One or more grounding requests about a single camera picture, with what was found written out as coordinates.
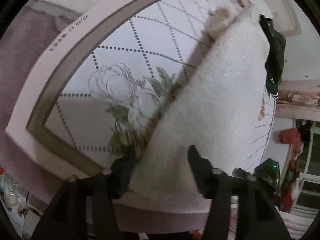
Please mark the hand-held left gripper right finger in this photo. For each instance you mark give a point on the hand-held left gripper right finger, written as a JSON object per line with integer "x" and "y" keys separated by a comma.
{"x": 200, "y": 172}

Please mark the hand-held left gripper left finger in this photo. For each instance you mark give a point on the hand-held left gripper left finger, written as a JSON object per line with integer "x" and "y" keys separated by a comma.
{"x": 127, "y": 170}

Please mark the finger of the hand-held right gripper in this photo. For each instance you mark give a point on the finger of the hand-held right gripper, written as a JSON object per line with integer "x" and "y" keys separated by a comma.
{"x": 239, "y": 172}

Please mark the white fluffy towel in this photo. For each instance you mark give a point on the white fluffy towel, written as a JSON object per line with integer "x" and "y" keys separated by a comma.
{"x": 212, "y": 92}

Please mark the red cloth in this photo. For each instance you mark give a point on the red cloth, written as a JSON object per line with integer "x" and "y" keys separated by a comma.
{"x": 288, "y": 197}

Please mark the red knitted garment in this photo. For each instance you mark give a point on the red knitted garment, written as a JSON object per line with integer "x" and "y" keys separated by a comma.
{"x": 290, "y": 136}

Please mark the dark green knit garment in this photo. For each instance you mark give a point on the dark green knit garment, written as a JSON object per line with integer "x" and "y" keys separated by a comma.
{"x": 272, "y": 85}

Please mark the clutter of plastic bags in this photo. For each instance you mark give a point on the clutter of plastic bags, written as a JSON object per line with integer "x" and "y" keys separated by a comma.
{"x": 12, "y": 192}

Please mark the white quilted floral mat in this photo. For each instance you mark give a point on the white quilted floral mat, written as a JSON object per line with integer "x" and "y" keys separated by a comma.
{"x": 150, "y": 42}

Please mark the purple floral blanket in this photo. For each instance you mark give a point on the purple floral blanket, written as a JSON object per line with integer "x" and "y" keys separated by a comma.
{"x": 20, "y": 62}

